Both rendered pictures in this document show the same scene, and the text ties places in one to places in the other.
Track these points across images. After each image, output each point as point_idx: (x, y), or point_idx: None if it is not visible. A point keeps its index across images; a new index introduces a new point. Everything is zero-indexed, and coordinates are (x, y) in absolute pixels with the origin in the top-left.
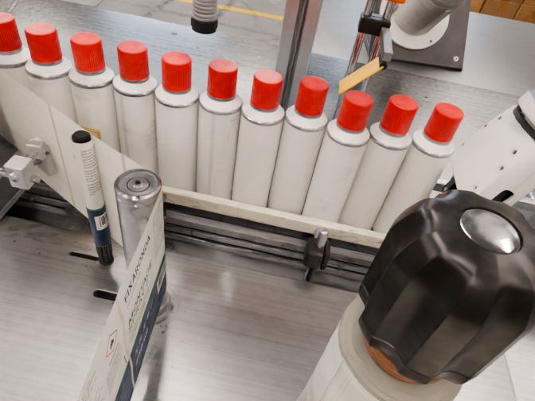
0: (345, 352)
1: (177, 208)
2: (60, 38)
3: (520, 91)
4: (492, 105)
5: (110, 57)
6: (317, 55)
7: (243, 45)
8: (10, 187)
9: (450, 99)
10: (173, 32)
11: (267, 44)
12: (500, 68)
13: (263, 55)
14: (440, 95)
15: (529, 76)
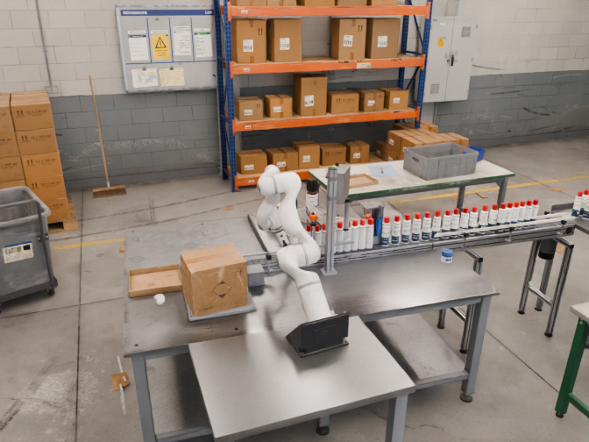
0: None
1: None
2: (431, 282)
3: (254, 336)
4: (268, 320)
5: (408, 282)
6: (351, 315)
7: (381, 306)
8: None
9: (287, 316)
10: (410, 301)
11: (374, 311)
12: (264, 350)
13: (370, 305)
14: (291, 317)
15: (247, 351)
